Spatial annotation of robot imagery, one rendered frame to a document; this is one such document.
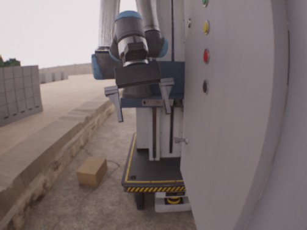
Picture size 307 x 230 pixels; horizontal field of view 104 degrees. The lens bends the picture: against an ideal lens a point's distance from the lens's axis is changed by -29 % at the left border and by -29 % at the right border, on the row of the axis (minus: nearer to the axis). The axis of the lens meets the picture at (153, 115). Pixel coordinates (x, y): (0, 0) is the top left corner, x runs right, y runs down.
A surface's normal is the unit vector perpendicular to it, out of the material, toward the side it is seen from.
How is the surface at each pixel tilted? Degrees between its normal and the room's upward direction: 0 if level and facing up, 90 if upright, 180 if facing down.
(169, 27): 90
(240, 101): 90
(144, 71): 66
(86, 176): 90
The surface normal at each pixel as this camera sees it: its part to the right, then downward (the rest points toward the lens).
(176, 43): 0.02, 0.27
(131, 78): 0.11, -0.14
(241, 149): -1.00, 0.01
